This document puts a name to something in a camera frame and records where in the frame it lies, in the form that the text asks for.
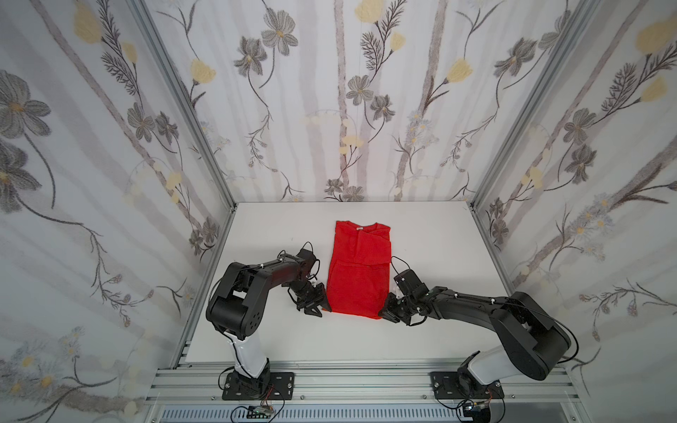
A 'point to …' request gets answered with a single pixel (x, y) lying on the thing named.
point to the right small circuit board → (478, 410)
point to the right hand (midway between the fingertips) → (380, 308)
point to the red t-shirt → (360, 267)
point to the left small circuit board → (259, 411)
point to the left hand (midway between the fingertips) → (330, 310)
